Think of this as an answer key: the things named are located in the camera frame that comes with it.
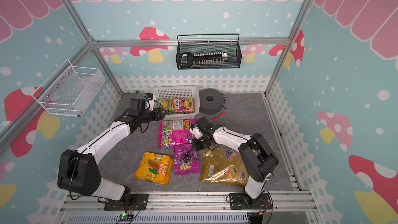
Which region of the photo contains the orange Fox's candy bag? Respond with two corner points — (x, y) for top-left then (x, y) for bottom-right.
(172, 98), (195, 113)

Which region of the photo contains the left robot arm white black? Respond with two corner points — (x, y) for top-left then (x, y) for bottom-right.
(57, 98), (167, 205)

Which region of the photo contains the purple grape candy bag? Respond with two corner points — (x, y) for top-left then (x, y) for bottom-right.
(174, 144), (200, 176)

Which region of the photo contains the aluminium front rail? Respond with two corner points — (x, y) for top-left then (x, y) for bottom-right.
(60, 191), (317, 214)

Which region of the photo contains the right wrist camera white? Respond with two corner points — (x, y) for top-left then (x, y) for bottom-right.
(189, 123), (203, 139)

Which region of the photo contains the white plastic perforated basket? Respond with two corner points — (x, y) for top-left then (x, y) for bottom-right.
(150, 86), (200, 120)

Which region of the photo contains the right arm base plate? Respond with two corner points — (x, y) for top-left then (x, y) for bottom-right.
(226, 193), (272, 211)

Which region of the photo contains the white wire wall basket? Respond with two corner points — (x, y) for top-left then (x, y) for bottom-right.
(31, 60), (105, 118)

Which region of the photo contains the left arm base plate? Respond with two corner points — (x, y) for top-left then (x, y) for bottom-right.
(104, 194), (149, 211)

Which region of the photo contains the small green circuit board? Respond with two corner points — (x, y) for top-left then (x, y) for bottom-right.
(118, 213), (134, 222)

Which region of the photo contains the large gold candy bag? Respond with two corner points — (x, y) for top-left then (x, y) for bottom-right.
(200, 147), (248, 187)

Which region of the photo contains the green Fox's candy bag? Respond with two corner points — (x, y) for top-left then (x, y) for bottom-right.
(158, 99), (174, 113)

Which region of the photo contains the black white brush tool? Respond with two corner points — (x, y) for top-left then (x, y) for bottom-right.
(180, 52), (228, 68)

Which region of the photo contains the red pen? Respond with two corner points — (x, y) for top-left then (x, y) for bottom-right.
(209, 106), (228, 123)

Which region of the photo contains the black wire wall basket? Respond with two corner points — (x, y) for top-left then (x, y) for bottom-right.
(176, 34), (242, 70)

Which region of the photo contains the large pink mixed candy bag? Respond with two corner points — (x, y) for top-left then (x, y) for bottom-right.
(158, 119), (198, 149)

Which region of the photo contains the yellow mango candy bag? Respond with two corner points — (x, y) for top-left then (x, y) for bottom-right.
(135, 152), (174, 185)

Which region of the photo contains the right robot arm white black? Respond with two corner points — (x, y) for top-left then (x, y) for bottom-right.
(189, 117), (279, 201)

